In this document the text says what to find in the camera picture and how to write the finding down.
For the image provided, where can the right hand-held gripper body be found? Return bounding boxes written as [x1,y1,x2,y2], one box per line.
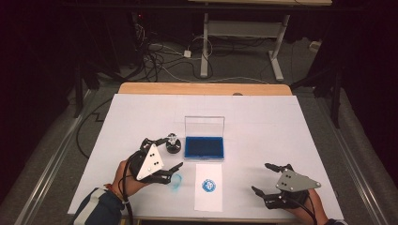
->
[263,168,323,210]

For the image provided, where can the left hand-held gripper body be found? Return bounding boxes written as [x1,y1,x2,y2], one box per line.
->
[128,142,174,186]

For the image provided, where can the black stamp with crystal knob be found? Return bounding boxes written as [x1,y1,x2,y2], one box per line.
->
[165,132,183,155]

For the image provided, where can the black round stamp cap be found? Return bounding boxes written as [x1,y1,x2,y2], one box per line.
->
[165,144,183,155]

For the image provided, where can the blue ink pad clear case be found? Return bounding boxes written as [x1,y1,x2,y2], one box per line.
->
[183,115,226,162]

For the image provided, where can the small white paper sheet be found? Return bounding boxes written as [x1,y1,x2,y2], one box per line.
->
[193,162,224,213]

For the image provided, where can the person's right hand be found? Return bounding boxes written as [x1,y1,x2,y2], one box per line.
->
[288,188,329,224]

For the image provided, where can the person's left hand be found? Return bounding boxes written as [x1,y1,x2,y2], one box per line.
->
[111,158,148,199]

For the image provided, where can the large white table cover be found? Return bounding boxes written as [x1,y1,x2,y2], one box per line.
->
[68,93,344,221]

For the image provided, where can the wooden table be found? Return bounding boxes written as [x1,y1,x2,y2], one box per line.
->
[74,82,344,225]

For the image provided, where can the black metal stand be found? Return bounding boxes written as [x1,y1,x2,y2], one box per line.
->
[289,61,344,129]
[72,58,101,119]

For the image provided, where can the small white box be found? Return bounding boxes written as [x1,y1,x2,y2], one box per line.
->
[308,39,324,53]

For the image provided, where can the right hand-held gripper black cable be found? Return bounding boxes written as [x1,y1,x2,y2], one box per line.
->
[291,196,319,225]

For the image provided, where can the hand-held gripper black cable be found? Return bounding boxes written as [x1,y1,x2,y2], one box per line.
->
[120,151,143,225]
[291,196,319,225]

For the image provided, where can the left hand-held gripper black cable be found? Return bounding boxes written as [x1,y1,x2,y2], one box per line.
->
[120,151,143,225]

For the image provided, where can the red string bracelet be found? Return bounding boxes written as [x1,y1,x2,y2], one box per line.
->
[104,183,125,202]

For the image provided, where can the grey metal floor rail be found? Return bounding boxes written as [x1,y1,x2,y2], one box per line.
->
[13,88,96,225]
[314,93,391,225]

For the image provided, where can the thin black floor cable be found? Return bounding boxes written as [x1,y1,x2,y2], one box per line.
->
[75,97,115,160]

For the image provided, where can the tangle of black cables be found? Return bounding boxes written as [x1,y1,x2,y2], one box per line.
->
[130,11,214,84]

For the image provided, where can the long white cable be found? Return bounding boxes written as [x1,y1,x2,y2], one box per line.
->
[155,62,270,85]

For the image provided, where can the white metal desk frame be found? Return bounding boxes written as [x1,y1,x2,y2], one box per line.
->
[187,0,333,83]

